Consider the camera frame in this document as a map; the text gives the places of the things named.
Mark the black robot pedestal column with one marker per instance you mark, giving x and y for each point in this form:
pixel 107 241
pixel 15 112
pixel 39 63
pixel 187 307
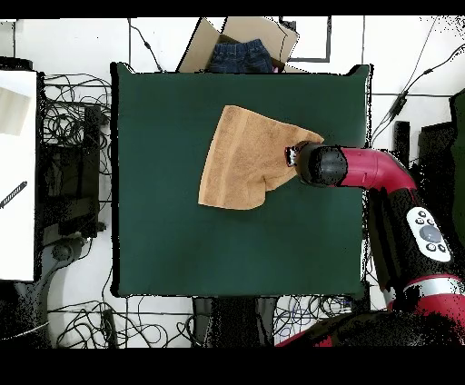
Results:
pixel 232 323

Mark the brown cardboard box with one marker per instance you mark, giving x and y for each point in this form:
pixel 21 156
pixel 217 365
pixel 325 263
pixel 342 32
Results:
pixel 203 47

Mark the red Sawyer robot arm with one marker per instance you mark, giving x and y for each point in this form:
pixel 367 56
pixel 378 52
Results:
pixel 370 167

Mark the blue denim jeans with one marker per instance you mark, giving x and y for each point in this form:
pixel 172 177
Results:
pixel 239 58

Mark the peach terry towel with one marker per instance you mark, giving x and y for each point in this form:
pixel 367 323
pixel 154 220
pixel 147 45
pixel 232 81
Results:
pixel 247 156

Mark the dark green table cloth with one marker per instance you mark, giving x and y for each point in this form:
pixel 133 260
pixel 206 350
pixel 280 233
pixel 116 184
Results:
pixel 163 145

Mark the black flat panel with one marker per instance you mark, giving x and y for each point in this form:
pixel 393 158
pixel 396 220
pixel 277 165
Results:
pixel 436 145

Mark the black power strip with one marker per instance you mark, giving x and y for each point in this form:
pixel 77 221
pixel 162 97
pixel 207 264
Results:
pixel 109 323

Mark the white side table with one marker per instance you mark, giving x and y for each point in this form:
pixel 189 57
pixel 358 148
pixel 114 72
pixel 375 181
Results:
pixel 18 236

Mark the black striped tool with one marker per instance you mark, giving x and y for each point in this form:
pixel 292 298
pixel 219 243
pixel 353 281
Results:
pixel 14 193

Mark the grey office chair base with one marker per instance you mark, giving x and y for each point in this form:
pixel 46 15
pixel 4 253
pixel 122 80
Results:
pixel 61 252

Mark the black equipment rack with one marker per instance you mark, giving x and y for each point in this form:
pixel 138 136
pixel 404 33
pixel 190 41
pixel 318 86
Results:
pixel 69 203

